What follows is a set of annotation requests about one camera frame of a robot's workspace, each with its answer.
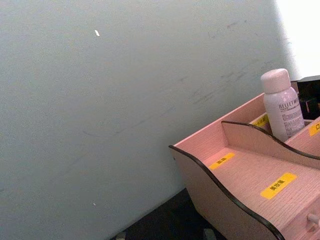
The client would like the small yellow label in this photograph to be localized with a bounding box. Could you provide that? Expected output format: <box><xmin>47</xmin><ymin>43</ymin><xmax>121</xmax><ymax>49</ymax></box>
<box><xmin>209</xmin><ymin>152</ymin><xmax>236</xmax><ymax>171</ymax></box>
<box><xmin>309</xmin><ymin>122</ymin><xmax>320</xmax><ymax>137</ymax></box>
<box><xmin>252</xmin><ymin>114</ymin><xmax>270</xmax><ymax>129</ymax></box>

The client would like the black table cloth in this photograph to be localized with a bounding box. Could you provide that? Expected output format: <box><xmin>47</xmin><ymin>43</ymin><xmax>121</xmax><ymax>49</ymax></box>
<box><xmin>109</xmin><ymin>188</ymin><xmax>226</xmax><ymax>240</ymax></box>

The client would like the pink wooden desk organizer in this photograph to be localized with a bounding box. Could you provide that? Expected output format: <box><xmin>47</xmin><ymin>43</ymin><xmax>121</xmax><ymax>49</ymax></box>
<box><xmin>168</xmin><ymin>79</ymin><xmax>320</xmax><ymax>240</ymax></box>

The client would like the white plastic bottle with cap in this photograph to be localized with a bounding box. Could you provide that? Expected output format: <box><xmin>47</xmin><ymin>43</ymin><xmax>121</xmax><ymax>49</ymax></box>
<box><xmin>260</xmin><ymin>68</ymin><xmax>306</xmax><ymax>142</ymax></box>

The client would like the large yellow label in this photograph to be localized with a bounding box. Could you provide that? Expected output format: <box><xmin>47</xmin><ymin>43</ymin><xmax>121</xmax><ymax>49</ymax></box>
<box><xmin>259</xmin><ymin>172</ymin><xmax>298</xmax><ymax>200</ymax></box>

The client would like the black box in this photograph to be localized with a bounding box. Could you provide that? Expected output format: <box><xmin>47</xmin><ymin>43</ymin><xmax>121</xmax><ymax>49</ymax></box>
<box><xmin>296</xmin><ymin>74</ymin><xmax>320</xmax><ymax>121</ymax></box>

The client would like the pale drawer knob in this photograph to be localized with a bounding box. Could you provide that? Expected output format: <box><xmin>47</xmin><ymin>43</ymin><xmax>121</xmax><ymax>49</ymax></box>
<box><xmin>306</xmin><ymin>212</ymin><xmax>320</xmax><ymax>229</ymax></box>

